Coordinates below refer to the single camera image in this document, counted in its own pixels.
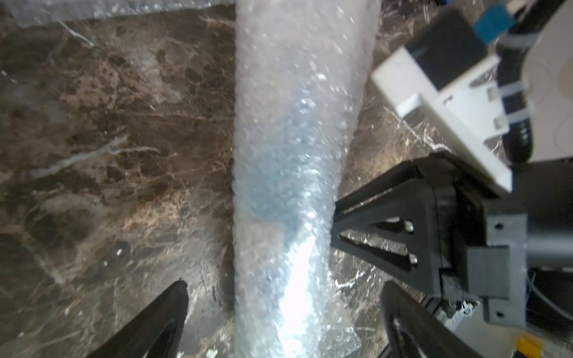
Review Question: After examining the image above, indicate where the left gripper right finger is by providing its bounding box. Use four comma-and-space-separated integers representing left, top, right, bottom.
380, 281, 479, 358

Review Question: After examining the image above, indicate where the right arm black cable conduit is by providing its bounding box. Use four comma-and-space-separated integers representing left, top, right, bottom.
494, 0, 567, 164

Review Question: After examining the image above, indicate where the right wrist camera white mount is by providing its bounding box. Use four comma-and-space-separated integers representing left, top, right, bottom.
370, 6, 534, 198

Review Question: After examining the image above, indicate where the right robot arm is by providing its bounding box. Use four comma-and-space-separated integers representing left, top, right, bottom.
331, 1, 572, 327

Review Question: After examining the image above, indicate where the blue liquid glass bottle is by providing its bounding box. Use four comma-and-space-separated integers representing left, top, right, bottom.
248, 93, 321, 240

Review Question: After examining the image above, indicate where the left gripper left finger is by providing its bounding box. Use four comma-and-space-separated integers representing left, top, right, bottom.
89, 280, 189, 357

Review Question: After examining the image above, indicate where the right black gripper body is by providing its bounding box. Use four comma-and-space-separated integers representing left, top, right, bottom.
436, 152, 572, 329

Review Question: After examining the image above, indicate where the stack of bubble wrap sheets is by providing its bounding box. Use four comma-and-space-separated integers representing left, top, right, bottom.
1, 0, 234, 28

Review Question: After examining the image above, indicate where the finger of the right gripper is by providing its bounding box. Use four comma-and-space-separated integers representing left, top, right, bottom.
330, 214, 449, 298
334, 154, 452, 224

